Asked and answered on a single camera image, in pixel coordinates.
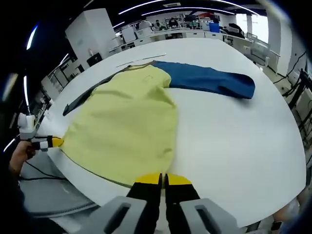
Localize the white square pillar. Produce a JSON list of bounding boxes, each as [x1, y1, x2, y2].
[[64, 8, 117, 71]]

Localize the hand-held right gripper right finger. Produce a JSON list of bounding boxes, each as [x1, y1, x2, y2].
[[165, 173, 238, 234]]

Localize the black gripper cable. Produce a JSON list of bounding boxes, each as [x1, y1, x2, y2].
[[18, 159, 68, 181]]

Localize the person's left hand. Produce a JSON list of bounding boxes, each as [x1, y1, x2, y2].
[[17, 140, 39, 161]]

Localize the white side desk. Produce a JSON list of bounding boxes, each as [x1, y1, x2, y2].
[[243, 36, 281, 66]]

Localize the black cabinet box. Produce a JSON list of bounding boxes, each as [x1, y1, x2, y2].
[[87, 52, 104, 67]]

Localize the long white workbench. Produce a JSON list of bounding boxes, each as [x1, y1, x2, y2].
[[109, 26, 225, 52]]

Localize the yellow garment blue grey sleeves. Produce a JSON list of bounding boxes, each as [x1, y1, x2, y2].
[[62, 60, 256, 188]]

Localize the wide ceiling light strip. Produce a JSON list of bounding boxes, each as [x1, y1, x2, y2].
[[26, 23, 39, 49]]

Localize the white tall cabinet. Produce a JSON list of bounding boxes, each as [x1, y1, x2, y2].
[[121, 25, 137, 42]]

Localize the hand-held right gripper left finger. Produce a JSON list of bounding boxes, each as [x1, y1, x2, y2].
[[97, 172, 163, 234]]

